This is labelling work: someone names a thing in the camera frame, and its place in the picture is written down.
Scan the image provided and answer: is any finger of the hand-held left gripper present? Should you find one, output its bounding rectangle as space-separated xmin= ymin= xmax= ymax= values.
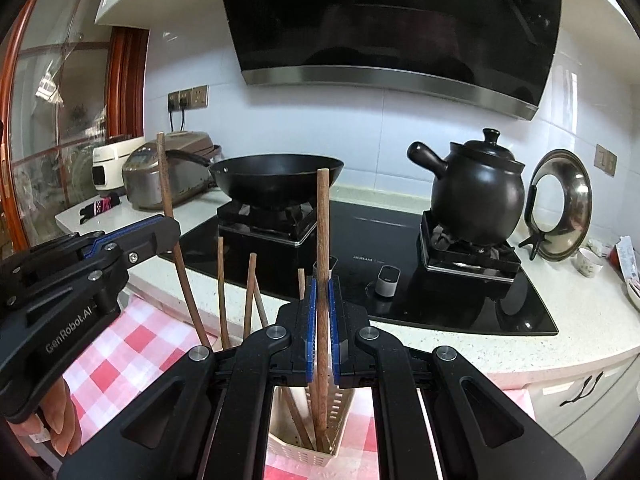
xmin=75 ymin=214 xmax=165 ymax=246
xmin=87 ymin=216 xmax=182 ymax=267

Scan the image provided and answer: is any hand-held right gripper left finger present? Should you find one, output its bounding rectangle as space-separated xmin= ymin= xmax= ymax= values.
xmin=59 ymin=277 xmax=318 ymax=480

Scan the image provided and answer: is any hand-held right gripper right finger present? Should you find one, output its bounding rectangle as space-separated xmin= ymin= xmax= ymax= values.
xmin=330 ymin=277 xmax=586 ymax=480

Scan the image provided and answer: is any white perforated plastic basket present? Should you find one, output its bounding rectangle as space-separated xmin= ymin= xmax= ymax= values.
xmin=265 ymin=387 xmax=357 ymax=467

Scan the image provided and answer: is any person's left hand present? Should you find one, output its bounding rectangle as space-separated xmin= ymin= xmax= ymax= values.
xmin=10 ymin=375 xmax=85 ymax=457

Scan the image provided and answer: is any red black small cloth item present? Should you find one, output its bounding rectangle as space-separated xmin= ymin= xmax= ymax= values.
xmin=79 ymin=195 xmax=121 ymax=223

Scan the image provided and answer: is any silver stove knob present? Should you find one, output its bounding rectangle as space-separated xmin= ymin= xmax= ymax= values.
xmin=314 ymin=256 xmax=339 ymax=281
xmin=376 ymin=266 xmax=401 ymax=298

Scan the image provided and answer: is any white kitchen appliance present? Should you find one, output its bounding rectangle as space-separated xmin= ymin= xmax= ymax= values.
xmin=92 ymin=137 xmax=146 ymax=198

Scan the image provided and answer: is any brown steel rice cooker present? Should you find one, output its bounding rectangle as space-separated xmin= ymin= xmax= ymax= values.
xmin=122 ymin=131 xmax=222 ymax=211

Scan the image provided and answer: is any red white checkered tablecloth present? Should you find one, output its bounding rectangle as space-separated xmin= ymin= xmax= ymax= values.
xmin=60 ymin=297 xmax=536 ymax=480

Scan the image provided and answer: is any black burner grate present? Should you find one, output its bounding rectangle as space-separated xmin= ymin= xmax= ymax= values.
xmin=419 ymin=210 xmax=522 ymax=287
xmin=217 ymin=203 xmax=317 ymax=247

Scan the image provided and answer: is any black glass gas cooktop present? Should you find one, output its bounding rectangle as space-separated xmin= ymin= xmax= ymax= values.
xmin=172 ymin=195 xmax=560 ymax=337

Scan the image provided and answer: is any wooden glass door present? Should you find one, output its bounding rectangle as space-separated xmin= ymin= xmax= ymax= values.
xmin=0 ymin=0 xmax=151 ymax=263

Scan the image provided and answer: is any black wok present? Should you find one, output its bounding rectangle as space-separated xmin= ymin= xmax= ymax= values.
xmin=209 ymin=155 xmax=346 ymax=211

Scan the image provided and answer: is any black clay pot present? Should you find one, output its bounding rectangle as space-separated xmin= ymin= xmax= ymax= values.
xmin=407 ymin=128 xmax=526 ymax=247

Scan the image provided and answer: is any black lid stand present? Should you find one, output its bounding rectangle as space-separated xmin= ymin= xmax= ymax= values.
xmin=517 ymin=180 xmax=552 ymax=262

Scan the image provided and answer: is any steel pot lid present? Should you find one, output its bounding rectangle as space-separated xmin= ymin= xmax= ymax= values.
xmin=525 ymin=149 xmax=593 ymax=262

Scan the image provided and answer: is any small white cup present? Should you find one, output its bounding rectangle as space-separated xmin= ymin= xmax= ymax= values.
xmin=577 ymin=247 xmax=608 ymax=279

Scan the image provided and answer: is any black range hood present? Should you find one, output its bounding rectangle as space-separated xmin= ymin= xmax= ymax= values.
xmin=215 ymin=0 xmax=564 ymax=122

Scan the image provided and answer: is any white printed packet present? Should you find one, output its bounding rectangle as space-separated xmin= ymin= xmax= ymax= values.
xmin=615 ymin=237 xmax=640 ymax=282

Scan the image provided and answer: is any gold wall socket panel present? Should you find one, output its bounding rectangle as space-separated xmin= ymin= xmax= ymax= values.
xmin=167 ymin=85 xmax=209 ymax=112

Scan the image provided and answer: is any black cabinet handle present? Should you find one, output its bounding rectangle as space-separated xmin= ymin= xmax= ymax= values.
xmin=560 ymin=375 xmax=604 ymax=407

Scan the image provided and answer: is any gold wall switch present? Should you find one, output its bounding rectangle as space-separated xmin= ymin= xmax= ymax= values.
xmin=595 ymin=144 xmax=617 ymax=177

